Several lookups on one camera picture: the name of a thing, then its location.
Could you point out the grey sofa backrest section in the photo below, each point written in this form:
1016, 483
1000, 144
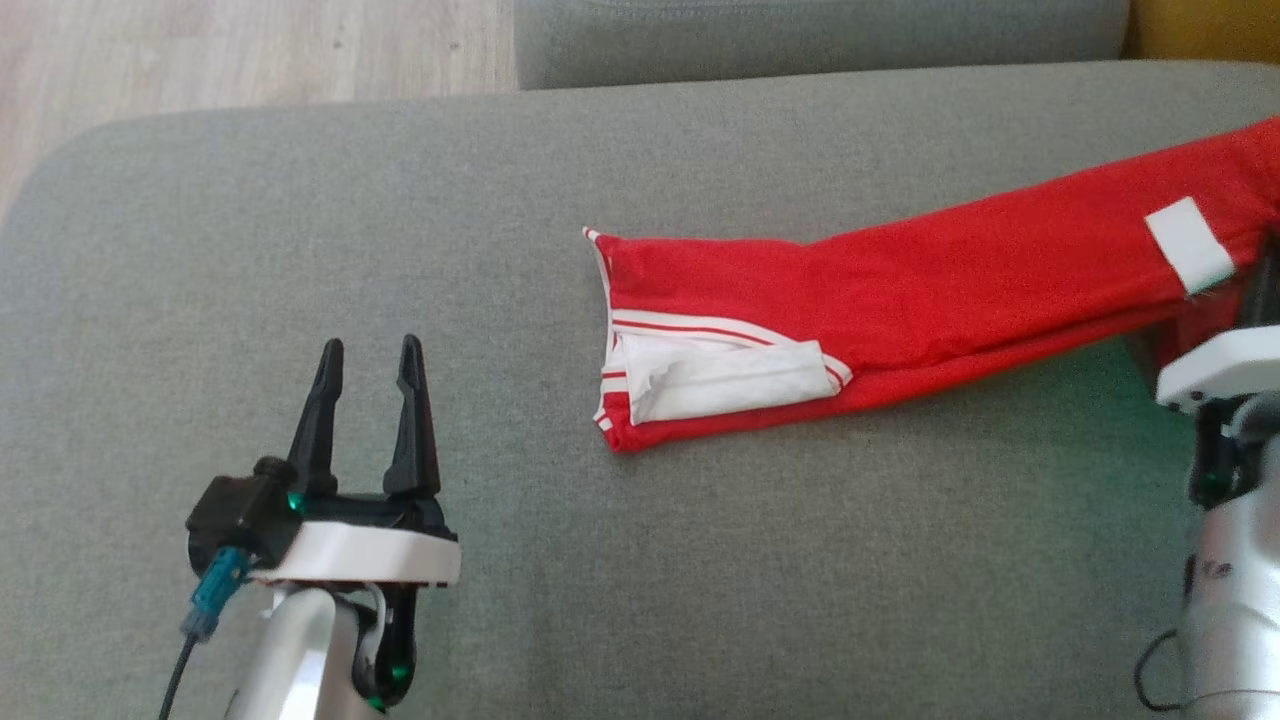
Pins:
800, 40

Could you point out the red basketball jersey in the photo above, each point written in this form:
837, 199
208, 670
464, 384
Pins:
950, 270

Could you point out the yellow upholstered sofa section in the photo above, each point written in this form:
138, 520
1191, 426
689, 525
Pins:
1210, 30

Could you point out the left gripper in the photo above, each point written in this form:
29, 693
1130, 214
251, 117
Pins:
370, 555

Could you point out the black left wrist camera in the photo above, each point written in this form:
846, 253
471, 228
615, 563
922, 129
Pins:
240, 510

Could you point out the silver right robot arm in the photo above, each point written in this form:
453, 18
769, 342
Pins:
1240, 580

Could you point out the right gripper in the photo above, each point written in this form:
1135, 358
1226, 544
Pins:
1230, 370

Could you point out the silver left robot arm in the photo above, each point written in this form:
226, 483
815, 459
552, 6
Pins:
295, 650

